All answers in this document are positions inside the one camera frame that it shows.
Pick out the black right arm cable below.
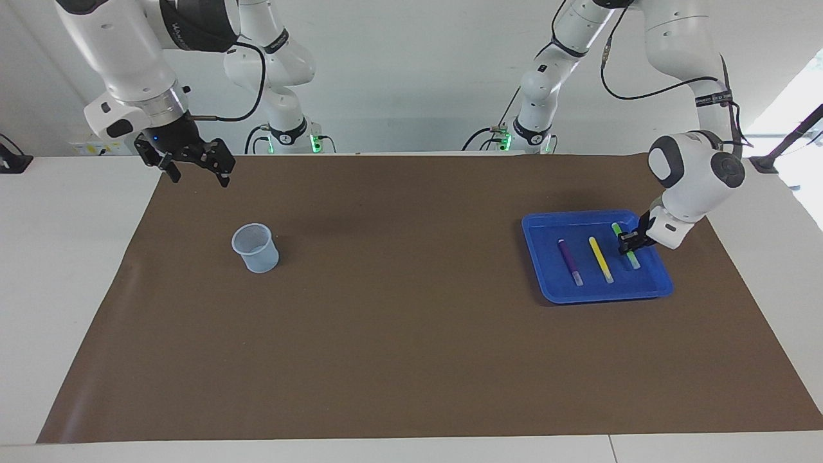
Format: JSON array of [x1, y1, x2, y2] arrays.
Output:
[[190, 42, 267, 123]]

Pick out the black base cable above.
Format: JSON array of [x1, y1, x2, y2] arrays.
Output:
[[244, 124, 274, 155], [462, 87, 523, 152]]

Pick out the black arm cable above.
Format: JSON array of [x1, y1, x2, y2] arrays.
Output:
[[600, 0, 753, 150], [190, 42, 267, 123]]

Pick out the white wall socket box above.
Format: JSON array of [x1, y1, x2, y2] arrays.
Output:
[[69, 140, 139, 156]]

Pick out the black table clamp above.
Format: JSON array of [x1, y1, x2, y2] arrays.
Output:
[[0, 133, 34, 174]]

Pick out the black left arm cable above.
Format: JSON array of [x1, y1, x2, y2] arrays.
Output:
[[600, 0, 753, 150]]

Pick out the blue plastic tray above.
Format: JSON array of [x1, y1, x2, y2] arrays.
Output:
[[521, 210, 674, 304]]

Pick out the translucent plastic cup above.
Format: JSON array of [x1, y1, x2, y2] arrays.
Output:
[[231, 223, 280, 274]]

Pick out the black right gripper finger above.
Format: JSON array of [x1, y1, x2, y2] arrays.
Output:
[[134, 134, 182, 183], [193, 138, 236, 188]]

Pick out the black left base cable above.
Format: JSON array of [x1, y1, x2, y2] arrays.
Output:
[[462, 87, 523, 152]]

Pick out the green pen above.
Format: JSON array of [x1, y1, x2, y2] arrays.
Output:
[[611, 222, 642, 270]]

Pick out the purple pen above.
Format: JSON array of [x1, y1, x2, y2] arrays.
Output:
[[557, 239, 584, 287]]

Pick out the brown table mat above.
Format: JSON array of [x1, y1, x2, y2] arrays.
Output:
[[37, 153, 823, 444]]

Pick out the black right base cable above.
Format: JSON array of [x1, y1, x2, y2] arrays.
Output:
[[244, 124, 274, 155]]

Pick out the black stand with pole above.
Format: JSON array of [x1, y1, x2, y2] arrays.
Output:
[[749, 103, 823, 174]]

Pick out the yellow pen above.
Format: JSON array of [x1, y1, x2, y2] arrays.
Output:
[[588, 236, 615, 284]]

